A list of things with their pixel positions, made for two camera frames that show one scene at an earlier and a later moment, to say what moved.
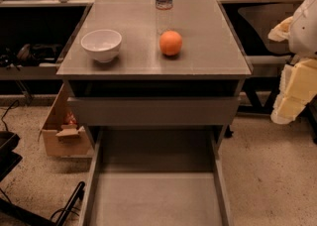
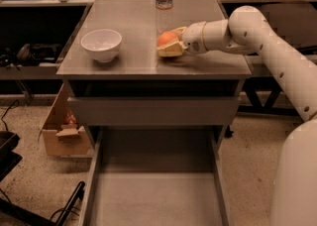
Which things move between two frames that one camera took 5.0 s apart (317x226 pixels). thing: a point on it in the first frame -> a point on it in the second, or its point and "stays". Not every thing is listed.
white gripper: (304, 33) -> (193, 38)
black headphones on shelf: (29, 54) stays
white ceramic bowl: (102, 45) stays
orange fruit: (170, 43) stays
